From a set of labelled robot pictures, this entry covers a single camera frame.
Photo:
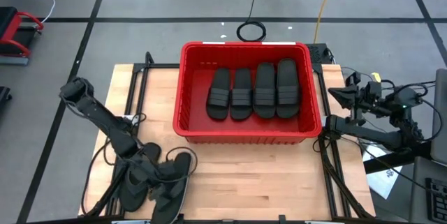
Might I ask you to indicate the grey side desk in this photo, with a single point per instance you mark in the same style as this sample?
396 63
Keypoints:
419 182

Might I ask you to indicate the white paper sheet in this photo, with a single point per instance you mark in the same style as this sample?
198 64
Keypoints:
382 182

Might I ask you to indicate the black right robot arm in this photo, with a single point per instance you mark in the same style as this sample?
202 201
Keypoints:
366 131

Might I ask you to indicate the red black step stool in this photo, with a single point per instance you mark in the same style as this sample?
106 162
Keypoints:
7 18

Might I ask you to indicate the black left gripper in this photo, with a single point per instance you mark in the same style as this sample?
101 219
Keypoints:
139 170

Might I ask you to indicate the black keyboard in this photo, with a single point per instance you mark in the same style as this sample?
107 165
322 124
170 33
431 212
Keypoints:
438 199

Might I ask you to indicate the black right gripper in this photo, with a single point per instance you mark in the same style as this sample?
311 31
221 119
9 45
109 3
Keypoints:
372 102

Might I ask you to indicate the red plastic bin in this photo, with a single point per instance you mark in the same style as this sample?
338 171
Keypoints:
199 112

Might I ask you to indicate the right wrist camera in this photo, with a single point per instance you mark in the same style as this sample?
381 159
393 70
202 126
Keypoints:
373 88

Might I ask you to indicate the black flip-flop sandal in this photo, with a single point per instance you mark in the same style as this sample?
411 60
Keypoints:
131 201
183 163

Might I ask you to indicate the black aluminium table frame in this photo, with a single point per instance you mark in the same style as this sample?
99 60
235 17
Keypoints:
329 182
164 66

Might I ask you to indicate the black rubber slide sandal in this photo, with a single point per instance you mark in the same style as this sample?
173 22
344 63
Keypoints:
264 81
219 84
241 84
288 77

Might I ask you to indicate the black caster base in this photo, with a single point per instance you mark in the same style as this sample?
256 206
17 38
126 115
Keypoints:
3 95

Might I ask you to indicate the black frame crossbar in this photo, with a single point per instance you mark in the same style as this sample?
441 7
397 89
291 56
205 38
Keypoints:
244 222

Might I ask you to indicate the black desk beam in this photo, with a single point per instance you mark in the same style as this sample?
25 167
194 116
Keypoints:
394 159

